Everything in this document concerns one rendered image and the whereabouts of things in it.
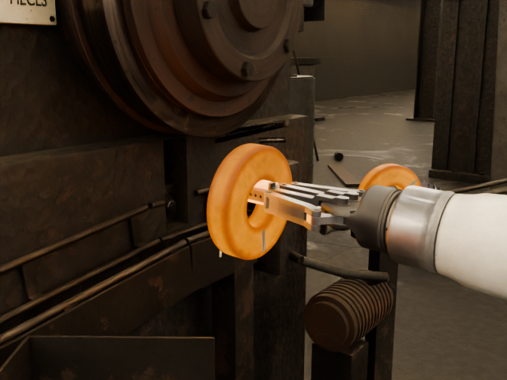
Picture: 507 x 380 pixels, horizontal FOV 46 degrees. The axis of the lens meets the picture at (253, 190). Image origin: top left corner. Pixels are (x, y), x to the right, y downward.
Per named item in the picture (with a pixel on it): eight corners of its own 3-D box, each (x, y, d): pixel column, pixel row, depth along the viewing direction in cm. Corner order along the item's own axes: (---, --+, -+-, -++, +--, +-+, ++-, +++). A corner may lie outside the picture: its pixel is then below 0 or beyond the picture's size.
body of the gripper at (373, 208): (379, 264, 65) (306, 244, 70) (409, 243, 71) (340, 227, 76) (386, 197, 63) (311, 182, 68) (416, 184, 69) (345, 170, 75)
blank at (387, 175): (376, 243, 136) (384, 247, 133) (342, 192, 130) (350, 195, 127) (425, 200, 138) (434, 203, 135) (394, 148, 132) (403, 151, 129)
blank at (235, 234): (200, 159, 71) (222, 163, 69) (273, 130, 83) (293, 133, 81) (208, 274, 77) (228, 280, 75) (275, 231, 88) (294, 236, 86)
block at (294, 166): (240, 268, 130) (239, 160, 125) (261, 258, 136) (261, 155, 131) (281, 278, 124) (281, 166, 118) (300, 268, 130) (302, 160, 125)
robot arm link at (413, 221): (456, 261, 69) (407, 249, 72) (466, 185, 66) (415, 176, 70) (428, 286, 61) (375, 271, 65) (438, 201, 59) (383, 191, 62)
